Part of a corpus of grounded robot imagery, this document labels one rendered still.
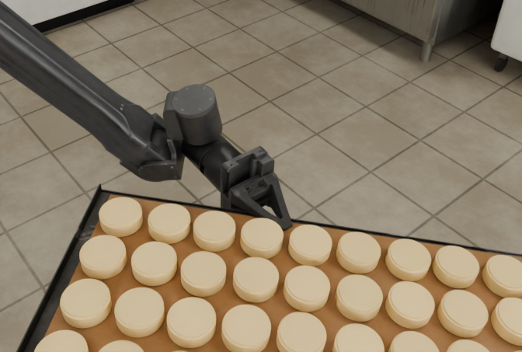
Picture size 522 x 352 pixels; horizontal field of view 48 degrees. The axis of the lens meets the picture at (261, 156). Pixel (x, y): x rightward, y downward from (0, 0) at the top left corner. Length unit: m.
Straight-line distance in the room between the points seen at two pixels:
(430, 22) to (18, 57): 2.21
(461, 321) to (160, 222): 0.35
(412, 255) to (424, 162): 1.68
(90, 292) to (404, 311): 0.33
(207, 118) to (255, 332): 0.28
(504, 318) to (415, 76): 2.24
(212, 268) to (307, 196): 1.52
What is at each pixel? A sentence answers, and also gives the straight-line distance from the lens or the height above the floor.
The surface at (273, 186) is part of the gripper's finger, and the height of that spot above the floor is 1.01.
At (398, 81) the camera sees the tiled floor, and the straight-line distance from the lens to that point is 2.79.
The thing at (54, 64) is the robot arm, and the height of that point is 1.15.
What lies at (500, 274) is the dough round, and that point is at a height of 0.99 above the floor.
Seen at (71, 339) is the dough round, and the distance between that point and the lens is 0.62.
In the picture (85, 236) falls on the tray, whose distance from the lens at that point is 0.72.
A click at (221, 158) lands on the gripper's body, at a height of 1.02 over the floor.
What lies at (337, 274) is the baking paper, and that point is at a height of 0.98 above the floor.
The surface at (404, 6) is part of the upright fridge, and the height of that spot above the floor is 0.29.
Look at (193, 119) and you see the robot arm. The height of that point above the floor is 1.08.
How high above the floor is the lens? 1.52
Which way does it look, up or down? 41 degrees down
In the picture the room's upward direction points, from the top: straight up
